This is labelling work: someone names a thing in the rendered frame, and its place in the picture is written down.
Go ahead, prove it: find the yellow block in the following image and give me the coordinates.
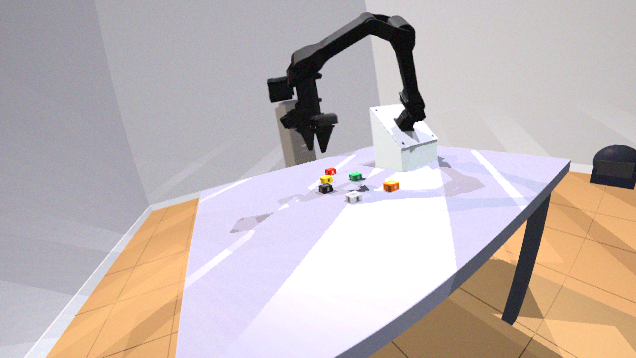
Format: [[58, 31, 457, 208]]
[[320, 175, 333, 184]]

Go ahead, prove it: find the orange block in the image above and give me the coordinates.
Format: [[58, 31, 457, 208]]
[[383, 180, 400, 193]]

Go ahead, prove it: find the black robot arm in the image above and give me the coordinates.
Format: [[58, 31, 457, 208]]
[[267, 12, 426, 132]]

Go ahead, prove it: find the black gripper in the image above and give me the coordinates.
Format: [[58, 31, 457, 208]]
[[292, 95, 338, 153]]

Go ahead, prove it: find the green block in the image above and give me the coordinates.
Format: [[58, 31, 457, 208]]
[[349, 172, 363, 182]]

